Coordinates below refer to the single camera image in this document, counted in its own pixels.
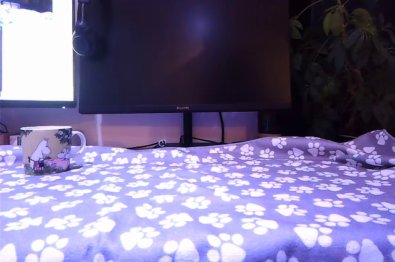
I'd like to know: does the grey paw print blanket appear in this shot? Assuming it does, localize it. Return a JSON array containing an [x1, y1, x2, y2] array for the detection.
[[0, 129, 395, 262]]

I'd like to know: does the cartoon print ceramic mug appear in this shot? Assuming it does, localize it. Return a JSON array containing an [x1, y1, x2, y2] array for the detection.
[[20, 125, 86, 176]]

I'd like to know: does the black monitor power cable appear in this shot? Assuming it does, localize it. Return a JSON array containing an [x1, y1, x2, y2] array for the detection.
[[217, 112, 227, 145]]

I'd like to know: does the black over-ear headphones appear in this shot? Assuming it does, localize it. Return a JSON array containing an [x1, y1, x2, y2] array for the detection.
[[72, 0, 109, 61]]

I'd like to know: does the large black monitor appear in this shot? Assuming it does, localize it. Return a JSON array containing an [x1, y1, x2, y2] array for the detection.
[[78, 0, 293, 147]]

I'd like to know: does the green leafy houseplant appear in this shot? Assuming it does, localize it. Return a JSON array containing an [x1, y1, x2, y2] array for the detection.
[[289, 0, 395, 142]]

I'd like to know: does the lit white screen monitor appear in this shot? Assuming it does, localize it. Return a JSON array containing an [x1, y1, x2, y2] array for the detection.
[[0, 0, 77, 109]]

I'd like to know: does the thin black cable with plug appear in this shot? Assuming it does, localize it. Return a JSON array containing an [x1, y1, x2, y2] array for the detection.
[[128, 142, 161, 150]]

